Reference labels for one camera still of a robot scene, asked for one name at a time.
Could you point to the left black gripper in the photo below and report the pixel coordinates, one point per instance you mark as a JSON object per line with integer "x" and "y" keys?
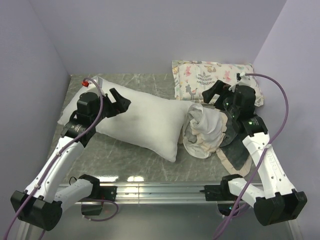
{"x": 121, "y": 104}

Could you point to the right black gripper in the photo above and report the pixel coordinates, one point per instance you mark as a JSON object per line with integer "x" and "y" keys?
{"x": 219, "y": 88}

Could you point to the white pillow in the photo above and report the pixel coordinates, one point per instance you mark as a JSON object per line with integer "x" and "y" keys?
{"x": 150, "y": 122}

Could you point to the grey pillowcase with cream ruffle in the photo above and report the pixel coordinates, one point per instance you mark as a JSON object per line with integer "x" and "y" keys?
{"x": 208, "y": 131}

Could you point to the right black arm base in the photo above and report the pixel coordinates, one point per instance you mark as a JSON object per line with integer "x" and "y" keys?
{"x": 216, "y": 193}

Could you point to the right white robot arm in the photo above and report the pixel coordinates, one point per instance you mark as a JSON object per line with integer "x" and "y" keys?
{"x": 278, "y": 201}

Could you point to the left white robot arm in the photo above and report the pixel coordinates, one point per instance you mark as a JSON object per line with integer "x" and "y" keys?
{"x": 41, "y": 203}

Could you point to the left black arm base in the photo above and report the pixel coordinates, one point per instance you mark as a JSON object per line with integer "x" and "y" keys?
{"x": 93, "y": 205}

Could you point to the floral patterned pillow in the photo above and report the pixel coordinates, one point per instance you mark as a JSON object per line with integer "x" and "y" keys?
{"x": 193, "y": 77}

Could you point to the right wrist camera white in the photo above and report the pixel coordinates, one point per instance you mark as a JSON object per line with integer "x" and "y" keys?
{"x": 242, "y": 79}

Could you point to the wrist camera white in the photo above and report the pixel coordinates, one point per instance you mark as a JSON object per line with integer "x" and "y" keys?
{"x": 94, "y": 82}
{"x": 242, "y": 79}

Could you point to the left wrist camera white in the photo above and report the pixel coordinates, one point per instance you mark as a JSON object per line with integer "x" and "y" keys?
{"x": 94, "y": 82}

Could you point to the aluminium front rail frame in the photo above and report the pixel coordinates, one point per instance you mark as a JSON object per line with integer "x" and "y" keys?
{"x": 141, "y": 211}

